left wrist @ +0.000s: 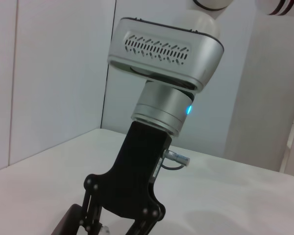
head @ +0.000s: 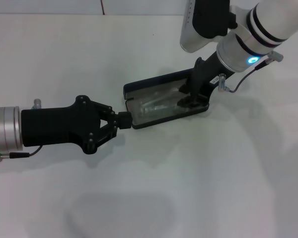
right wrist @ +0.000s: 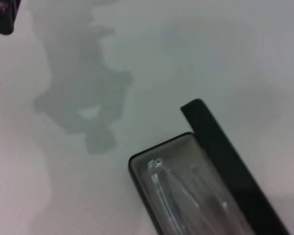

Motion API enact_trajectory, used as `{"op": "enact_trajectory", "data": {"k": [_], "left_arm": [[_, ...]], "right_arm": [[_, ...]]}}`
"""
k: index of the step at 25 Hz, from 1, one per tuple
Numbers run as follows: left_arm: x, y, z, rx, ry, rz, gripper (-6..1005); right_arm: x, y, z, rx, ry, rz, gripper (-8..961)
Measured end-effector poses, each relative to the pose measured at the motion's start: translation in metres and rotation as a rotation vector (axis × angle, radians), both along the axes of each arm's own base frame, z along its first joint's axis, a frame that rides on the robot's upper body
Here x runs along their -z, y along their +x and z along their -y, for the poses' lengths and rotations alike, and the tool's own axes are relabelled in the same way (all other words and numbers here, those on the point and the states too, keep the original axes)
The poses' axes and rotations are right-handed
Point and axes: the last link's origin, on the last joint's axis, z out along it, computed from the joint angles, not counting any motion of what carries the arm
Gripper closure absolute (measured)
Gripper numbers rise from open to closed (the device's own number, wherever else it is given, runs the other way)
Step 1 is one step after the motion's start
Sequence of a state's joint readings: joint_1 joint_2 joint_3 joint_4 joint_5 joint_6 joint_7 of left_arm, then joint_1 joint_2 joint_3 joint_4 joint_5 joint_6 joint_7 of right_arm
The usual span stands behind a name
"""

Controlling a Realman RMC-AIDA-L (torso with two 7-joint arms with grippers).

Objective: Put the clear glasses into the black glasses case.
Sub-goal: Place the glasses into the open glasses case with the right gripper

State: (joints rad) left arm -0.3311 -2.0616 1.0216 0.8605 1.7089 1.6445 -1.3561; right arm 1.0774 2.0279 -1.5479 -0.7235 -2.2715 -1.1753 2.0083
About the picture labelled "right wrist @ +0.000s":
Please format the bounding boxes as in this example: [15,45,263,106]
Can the clear white glasses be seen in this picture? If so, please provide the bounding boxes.
[147,158,236,235]

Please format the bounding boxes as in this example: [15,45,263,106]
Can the black glasses case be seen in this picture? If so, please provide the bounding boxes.
[128,98,294,235]

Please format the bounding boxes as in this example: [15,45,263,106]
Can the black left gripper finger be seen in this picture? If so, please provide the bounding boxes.
[0,0,20,37]

